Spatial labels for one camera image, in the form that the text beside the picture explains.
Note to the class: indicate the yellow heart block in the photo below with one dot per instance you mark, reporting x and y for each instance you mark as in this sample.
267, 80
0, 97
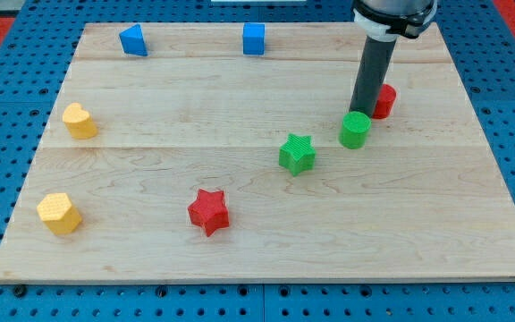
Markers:
79, 122

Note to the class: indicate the blue cube block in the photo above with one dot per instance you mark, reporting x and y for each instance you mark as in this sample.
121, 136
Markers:
253, 38

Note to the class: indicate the yellow hexagon block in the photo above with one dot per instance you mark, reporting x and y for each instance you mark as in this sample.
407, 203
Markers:
58, 213

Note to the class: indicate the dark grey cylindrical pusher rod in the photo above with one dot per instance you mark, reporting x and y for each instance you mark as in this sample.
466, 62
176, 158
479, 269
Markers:
373, 67

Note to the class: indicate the red star block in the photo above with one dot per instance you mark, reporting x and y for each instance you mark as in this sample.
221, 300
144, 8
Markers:
209, 211

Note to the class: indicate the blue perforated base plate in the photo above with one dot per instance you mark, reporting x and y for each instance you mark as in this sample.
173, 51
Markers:
34, 58

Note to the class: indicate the green cylinder block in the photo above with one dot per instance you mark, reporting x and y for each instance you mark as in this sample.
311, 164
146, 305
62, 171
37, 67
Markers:
355, 128

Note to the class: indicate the red cylinder block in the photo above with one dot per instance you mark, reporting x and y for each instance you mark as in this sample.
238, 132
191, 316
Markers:
385, 102

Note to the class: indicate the blue triangle block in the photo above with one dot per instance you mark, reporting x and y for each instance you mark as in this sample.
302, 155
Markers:
133, 42

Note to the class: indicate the light wooden board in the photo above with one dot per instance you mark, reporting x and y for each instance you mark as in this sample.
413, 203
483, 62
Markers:
422, 201

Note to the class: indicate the green star block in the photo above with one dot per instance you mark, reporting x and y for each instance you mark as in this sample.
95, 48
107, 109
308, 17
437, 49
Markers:
297, 154

